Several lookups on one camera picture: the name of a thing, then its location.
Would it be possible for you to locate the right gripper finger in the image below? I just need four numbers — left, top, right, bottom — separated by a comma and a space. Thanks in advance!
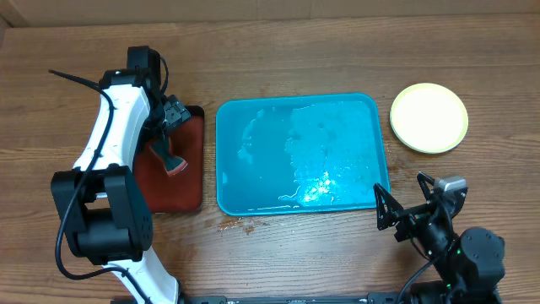
417, 171, 435, 201
373, 183, 403, 231

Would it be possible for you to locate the round orange green sponge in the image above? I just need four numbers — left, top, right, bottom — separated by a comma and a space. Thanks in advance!
150, 138, 188, 176

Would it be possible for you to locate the green plate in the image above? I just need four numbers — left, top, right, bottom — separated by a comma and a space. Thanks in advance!
389, 83, 469, 154

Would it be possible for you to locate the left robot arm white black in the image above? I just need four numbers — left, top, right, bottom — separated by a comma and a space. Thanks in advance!
51, 69, 188, 303

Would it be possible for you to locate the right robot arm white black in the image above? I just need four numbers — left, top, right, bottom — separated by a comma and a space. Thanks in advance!
373, 172, 505, 303

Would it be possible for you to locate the dark red tray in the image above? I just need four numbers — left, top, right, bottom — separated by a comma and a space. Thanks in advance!
133, 106, 204, 214

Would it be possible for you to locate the teal plastic tray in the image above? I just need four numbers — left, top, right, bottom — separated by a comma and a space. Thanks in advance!
215, 93, 391, 216

